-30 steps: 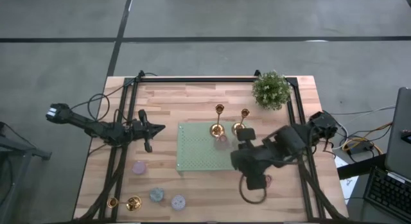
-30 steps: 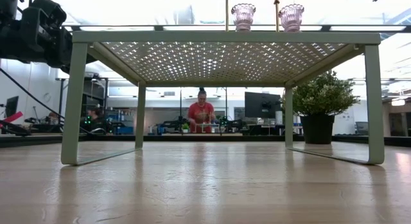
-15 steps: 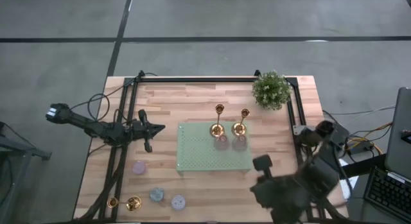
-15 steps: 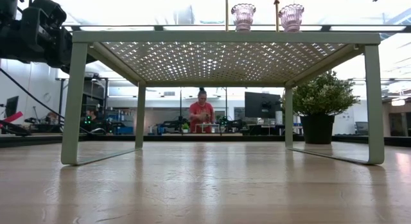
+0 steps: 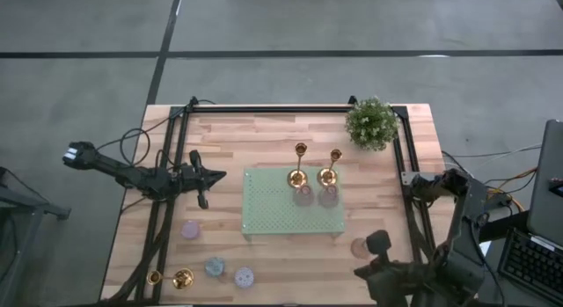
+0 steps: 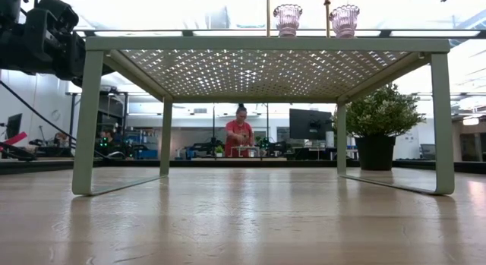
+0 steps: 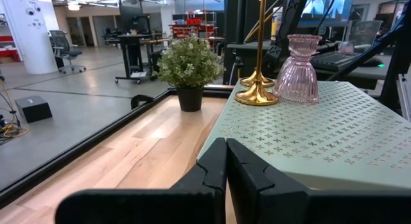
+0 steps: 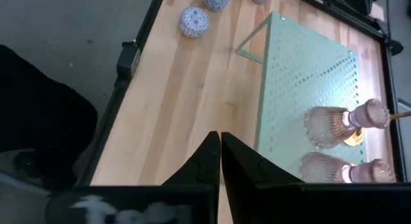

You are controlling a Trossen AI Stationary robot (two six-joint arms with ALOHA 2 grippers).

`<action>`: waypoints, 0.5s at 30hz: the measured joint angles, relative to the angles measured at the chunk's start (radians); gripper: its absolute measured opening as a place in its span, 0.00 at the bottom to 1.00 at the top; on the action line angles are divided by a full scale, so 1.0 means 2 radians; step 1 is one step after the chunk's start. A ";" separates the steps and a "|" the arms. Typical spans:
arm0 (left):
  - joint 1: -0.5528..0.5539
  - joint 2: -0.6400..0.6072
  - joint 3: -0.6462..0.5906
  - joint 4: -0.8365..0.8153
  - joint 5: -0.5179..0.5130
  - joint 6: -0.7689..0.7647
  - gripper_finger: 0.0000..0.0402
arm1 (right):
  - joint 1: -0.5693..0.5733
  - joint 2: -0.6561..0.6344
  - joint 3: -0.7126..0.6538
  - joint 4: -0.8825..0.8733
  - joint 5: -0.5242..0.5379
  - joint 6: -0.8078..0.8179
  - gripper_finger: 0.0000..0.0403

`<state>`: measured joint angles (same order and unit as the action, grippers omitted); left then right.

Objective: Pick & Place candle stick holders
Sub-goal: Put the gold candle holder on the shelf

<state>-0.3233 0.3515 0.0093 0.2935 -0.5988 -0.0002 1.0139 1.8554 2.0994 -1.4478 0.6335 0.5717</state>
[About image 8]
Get black table-level camera box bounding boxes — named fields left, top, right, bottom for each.
left=116, top=40, right=141, bottom=80

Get tall pink glass candle holder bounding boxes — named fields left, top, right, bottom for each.
left=304, top=98, right=392, bottom=150
left=300, top=152, right=398, bottom=185

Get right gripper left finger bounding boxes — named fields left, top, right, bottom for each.
left=48, top=130, right=222, bottom=224

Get blue patterned ceramic jar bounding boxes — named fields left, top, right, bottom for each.
left=179, top=6, right=210, bottom=39

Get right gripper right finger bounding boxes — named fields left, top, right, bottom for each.
left=221, top=132, right=411, bottom=224

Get blue white patterned tin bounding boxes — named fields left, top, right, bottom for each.
left=202, top=0, right=232, bottom=12

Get black table edge frame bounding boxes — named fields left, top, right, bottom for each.
left=75, top=0, right=408, bottom=186

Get green perforated metal shelf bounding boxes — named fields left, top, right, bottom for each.
left=236, top=11, right=369, bottom=185

